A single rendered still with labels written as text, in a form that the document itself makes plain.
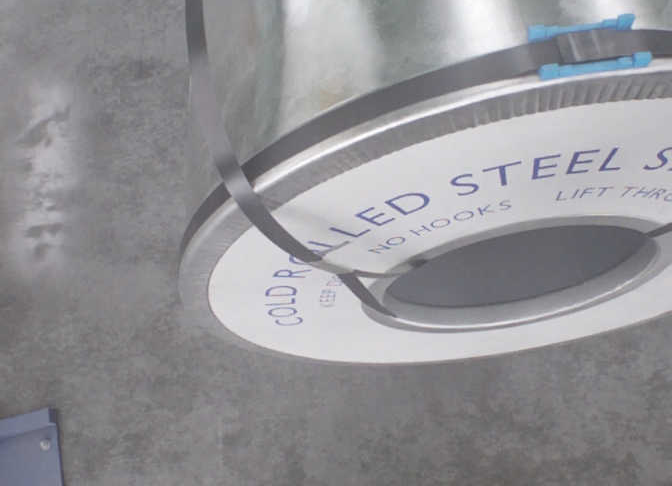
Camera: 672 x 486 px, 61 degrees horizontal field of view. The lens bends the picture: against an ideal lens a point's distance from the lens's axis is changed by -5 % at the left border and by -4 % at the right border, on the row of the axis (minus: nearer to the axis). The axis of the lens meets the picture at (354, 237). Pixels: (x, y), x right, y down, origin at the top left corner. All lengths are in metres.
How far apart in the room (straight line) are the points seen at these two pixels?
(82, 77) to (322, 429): 1.75
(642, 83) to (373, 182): 0.30
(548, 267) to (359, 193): 0.75
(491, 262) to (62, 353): 1.43
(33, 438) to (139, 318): 0.50
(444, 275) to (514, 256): 0.17
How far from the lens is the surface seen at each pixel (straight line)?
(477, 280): 1.39
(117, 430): 2.03
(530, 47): 0.62
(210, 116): 0.72
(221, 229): 0.78
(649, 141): 0.76
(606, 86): 0.63
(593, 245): 1.35
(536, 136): 0.67
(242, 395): 1.91
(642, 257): 1.22
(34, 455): 2.15
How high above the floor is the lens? 1.82
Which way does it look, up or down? 65 degrees down
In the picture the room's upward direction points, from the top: 11 degrees counter-clockwise
